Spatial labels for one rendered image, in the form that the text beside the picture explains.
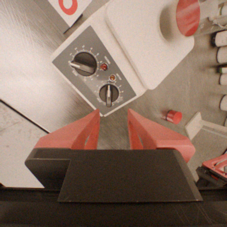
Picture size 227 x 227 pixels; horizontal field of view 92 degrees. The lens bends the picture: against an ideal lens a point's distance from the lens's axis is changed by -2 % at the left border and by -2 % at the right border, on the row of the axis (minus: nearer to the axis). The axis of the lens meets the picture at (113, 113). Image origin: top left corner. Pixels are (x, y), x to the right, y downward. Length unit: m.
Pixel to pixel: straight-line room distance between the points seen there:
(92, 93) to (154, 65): 0.10
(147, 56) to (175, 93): 0.22
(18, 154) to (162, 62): 0.28
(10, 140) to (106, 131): 0.18
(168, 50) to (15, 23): 0.22
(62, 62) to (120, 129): 0.19
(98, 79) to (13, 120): 0.15
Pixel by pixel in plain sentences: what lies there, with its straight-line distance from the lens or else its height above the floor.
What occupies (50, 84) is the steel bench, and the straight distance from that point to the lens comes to 0.22.
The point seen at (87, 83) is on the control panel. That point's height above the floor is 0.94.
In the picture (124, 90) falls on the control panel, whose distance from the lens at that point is 0.19.
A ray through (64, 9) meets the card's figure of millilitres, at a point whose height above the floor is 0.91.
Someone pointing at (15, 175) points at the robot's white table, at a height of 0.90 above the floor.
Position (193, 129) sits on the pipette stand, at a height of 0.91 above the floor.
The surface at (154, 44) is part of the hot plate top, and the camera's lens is 0.19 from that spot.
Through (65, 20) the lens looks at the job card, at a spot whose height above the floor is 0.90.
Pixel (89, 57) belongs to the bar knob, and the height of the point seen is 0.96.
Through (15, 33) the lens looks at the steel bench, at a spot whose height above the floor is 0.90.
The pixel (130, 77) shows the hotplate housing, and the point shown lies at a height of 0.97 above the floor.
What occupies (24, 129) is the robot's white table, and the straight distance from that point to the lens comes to 0.24.
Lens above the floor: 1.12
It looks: 59 degrees down
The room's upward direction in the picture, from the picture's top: 122 degrees clockwise
